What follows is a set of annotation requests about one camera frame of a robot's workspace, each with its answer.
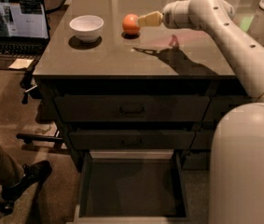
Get top right drawer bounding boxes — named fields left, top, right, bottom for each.
left=203, top=95, right=252, bottom=122

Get black chair base leg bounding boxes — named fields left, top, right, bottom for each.
left=16, top=133, right=63, bottom=144

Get black shoe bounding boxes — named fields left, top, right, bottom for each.
left=2, top=161, right=52, bottom=202

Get middle right drawer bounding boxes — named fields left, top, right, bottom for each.
left=191, top=130, right=214, bottom=150

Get orange fruit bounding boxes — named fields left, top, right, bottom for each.
left=122, top=14, right=140, bottom=35

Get black chair caster wheel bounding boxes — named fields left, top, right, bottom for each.
left=0, top=202, right=14, bottom=215

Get middle left drawer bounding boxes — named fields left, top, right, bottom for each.
left=69, top=130, right=195, bottom=149

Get top left drawer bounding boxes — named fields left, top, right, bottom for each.
left=54, top=95, right=210, bottom=122

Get open bottom left drawer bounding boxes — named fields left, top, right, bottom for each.
left=68, top=151, right=191, bottom=224

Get dark cabinet frame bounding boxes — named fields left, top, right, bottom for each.
left=37, top=76, right=250, bottom=168

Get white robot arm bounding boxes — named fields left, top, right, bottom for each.
left=137, top=0, right=264, bottom=224

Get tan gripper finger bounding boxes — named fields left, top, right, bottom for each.
left=137, top=11, right=162, bottom=27

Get open black laptop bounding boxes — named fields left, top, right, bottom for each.
left=0, top=0, right=50, bottom=58

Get white paper note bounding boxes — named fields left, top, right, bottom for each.
left=8, top=59, right=33, bottom=70

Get white ceramic bowl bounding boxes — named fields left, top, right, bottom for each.
left=69, top=15, right=104, bottom=43

